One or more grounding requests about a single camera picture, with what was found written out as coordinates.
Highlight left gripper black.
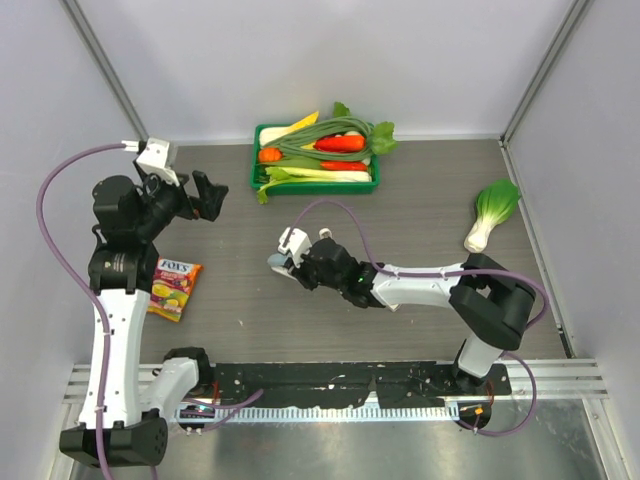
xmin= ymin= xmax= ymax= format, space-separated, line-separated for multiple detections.
xmin=134 ymin=170 xmax=227 ymax=240

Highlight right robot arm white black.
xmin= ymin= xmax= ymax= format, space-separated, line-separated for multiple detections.
xmin=278 ymin=230 xmax=536 ymax=395

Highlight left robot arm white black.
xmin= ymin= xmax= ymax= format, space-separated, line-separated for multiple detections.
xmin=59 ymin=171 xmax=229 ymax=469

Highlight fake leek white green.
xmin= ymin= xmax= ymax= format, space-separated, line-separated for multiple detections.
xmin=255 ymin=166 xmax=371 ymax=205

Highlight fake orange carrot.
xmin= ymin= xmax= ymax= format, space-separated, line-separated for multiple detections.
xmin=257 ymin=147 xmax=283 ymax=164

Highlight green plastic tray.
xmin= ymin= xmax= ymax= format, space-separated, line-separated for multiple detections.
xmin=249 ymin=124 xmax=380 ymax=196

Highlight colourful candy bag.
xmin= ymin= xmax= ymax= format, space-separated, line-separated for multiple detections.
xmin=147 ymin=258 xmax=203 ymax=323

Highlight fake small red chili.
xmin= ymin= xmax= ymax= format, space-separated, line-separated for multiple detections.
xmin=320 ymin=161 xmax=368 ymax=172

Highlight fake yellow corn leaf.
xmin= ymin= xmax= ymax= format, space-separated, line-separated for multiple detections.
xmin=286 ymin=111 xmax=319 ymax=133

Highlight fake red pepper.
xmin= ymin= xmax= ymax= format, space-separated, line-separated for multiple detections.
xmin=314 ymin=135 xmax=366 ymax=153

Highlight fake green long beans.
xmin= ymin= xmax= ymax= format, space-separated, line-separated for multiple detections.
xmin=263 ymin=116 xmax=375 ymax=162

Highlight fake green lettuce leaf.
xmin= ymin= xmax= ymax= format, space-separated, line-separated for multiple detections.
xmin=332 ymin=101 xmax=398 ymax=155

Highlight fake bok choy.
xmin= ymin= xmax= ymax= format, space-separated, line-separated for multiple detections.
xmin=463 ymin=178 xmax=521 ymax=253

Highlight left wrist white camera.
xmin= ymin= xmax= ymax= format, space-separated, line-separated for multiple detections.
xmin=135 ymin=137 xmax=180 ymax=186

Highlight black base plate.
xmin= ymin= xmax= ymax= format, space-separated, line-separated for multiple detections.
xmin=212 ymin=361 xmax=512 ymax=409

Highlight slotted cable duct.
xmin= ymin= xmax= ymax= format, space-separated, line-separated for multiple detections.
xmin=169 ymin=403 xmax=460 ymax=424

